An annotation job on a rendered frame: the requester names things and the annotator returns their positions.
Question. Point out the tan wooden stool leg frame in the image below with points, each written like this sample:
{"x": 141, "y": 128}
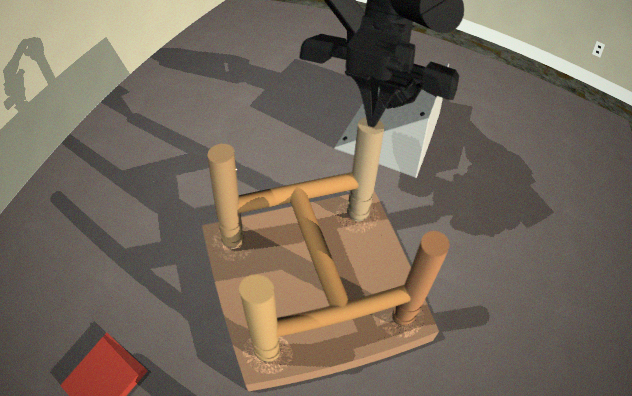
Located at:
{"x": 257, "y": 291}

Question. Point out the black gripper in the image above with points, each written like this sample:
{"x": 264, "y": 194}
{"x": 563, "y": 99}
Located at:
{"x": 437, "y": 79}

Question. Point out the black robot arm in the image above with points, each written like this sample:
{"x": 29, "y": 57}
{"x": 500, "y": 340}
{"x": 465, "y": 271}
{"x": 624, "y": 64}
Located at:
{"x": 378, "y": 53}

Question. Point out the tan wooden stool seat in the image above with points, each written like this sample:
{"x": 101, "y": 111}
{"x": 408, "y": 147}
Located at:
{"x": 368, "y": 258}

